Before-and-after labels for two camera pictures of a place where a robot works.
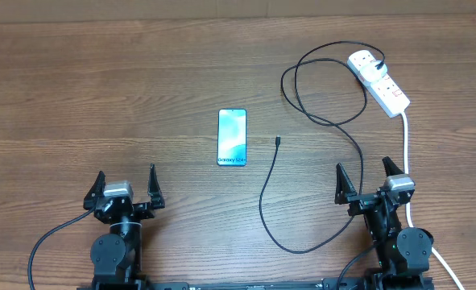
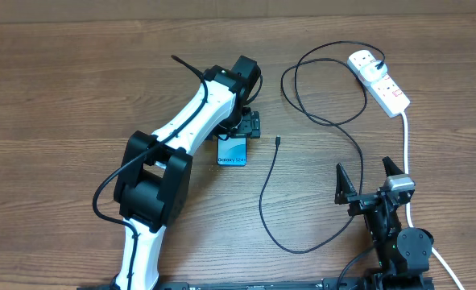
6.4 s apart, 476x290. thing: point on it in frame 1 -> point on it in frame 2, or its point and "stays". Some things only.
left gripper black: [145, 211] -> [249, 125]
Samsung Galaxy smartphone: [232, 138] stays
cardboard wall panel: [52, 11] stays
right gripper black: [345, 192] stays
